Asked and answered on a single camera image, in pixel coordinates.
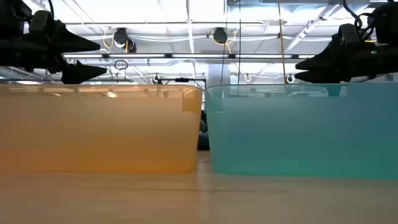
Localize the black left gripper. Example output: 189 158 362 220
0 10 108 85

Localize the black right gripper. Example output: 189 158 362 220
294 24 398 84

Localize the orange cutting board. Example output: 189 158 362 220
0 83 203 174

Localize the green cutting board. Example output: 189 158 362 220
204 82 398 180

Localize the long ceiling light bar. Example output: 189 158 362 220
63 53 317 60

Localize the black ceiling cable reel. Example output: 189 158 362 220
213 27 228 45
113 27 137 54

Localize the yellow cable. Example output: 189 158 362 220
277 0 287 84

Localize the thin black hanging cable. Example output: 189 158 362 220
237 0 243 85

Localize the black aluminium rig frame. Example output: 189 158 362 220
157 77 208 94

